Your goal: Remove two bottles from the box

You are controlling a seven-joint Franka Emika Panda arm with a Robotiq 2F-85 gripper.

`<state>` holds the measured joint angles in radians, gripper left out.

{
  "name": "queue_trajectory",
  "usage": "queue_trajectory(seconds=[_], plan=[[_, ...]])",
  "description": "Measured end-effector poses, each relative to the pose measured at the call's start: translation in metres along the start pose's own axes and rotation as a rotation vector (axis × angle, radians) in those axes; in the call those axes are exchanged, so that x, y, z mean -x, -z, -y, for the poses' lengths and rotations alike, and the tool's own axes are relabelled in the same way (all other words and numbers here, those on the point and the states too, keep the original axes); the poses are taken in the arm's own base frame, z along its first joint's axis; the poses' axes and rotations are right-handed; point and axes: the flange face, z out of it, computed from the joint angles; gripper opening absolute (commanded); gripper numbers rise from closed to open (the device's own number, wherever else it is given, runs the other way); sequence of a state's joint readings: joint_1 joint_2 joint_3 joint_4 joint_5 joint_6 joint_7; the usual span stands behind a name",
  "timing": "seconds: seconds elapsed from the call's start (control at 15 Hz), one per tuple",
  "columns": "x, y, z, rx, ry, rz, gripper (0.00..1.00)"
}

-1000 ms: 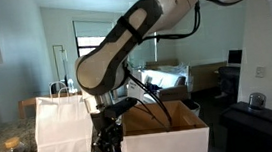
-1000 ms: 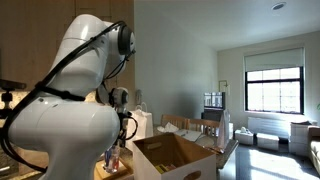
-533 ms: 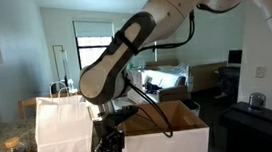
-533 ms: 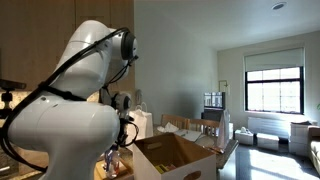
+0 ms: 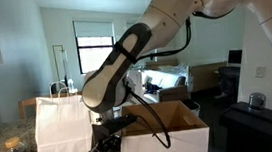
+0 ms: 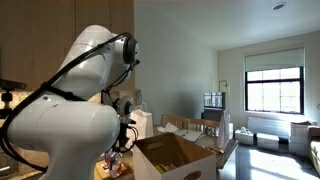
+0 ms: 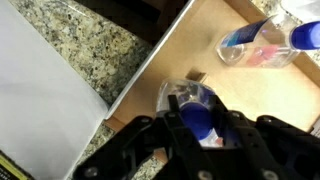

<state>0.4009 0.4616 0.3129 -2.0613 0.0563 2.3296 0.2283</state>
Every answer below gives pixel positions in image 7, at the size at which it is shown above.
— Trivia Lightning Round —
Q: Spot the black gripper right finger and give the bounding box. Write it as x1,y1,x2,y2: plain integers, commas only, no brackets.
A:
211,94,320,180

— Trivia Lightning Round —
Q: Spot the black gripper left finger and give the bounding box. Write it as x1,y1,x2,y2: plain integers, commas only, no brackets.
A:
73,94,214,180

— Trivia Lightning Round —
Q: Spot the clear bottle red blue label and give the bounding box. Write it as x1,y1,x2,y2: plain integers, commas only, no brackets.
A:
215,13,320,69
155,78,225,148

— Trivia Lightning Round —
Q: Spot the white cardboard box brown inside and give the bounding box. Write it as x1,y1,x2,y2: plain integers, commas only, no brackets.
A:
0,0,110,180

